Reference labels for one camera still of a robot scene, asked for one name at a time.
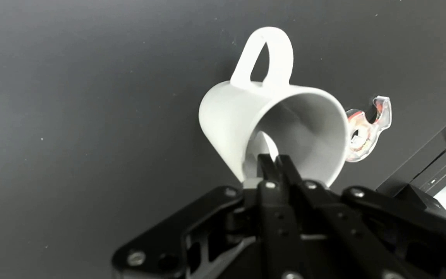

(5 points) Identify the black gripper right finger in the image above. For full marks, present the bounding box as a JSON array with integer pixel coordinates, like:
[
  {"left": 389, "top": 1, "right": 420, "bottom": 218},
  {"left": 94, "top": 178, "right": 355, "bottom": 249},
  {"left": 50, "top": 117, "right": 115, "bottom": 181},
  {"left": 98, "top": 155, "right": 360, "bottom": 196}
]
[{"left": 276, "top": 153, "right": 446, "bottom": 279}]

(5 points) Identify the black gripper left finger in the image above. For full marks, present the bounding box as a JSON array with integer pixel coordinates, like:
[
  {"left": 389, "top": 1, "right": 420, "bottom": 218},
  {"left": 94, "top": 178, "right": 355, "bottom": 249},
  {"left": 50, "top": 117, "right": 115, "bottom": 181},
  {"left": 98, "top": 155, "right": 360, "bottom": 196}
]
[{"left": 111, "top": 152, "right": 306, "bottom": 279}]

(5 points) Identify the white ceramic mug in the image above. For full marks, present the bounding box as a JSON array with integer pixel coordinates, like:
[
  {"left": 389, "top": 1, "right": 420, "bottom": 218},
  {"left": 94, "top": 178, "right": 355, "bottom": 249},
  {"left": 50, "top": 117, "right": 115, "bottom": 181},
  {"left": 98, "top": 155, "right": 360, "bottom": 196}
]
[{"left": 196, "top": 24, "right": 349, "bottom": 189}]

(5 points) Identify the black slotted metal bracket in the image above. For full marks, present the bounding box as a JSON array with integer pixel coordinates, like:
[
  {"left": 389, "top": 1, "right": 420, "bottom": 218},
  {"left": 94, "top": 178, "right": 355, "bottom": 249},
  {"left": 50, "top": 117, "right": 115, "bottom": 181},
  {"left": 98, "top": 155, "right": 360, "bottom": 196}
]
[{"left": 376, "top": 102, "right": 446, "bottom": 210}]

